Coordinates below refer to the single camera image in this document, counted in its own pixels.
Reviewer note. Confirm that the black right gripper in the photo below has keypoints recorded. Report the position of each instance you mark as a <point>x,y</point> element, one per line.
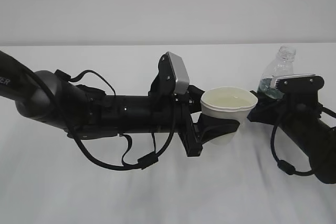
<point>291,111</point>

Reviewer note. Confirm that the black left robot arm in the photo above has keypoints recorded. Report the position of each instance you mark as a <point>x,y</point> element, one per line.
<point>172,105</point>

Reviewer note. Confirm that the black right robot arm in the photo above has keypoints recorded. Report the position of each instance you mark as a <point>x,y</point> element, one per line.
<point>317,145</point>

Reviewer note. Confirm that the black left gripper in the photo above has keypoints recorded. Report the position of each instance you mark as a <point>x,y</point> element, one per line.
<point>207,129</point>

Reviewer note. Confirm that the white paper cup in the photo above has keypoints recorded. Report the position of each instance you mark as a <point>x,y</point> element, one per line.
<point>228,103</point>

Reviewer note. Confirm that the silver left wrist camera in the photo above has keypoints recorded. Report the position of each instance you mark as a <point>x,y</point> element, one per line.
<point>172,77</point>

